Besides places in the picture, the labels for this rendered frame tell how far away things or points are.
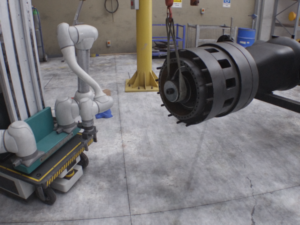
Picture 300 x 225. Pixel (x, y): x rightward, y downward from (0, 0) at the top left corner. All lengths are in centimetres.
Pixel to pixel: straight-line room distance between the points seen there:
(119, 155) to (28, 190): 93
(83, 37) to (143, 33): 228
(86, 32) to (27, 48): 45
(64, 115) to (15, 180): 62
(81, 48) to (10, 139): 82
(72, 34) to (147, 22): 237
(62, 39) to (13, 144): 78
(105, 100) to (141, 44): 236
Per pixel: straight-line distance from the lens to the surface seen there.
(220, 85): 142
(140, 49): 397
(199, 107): 142
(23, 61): 184
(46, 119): 195
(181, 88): 142
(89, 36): 177
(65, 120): 192
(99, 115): 309
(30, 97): 190
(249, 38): 776
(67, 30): 171
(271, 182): 223
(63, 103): 188
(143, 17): 391
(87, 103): 164
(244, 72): 160
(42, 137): 195
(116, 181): 202
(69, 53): 168
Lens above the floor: 135
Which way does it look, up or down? 25 degrees down
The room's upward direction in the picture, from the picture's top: straight up
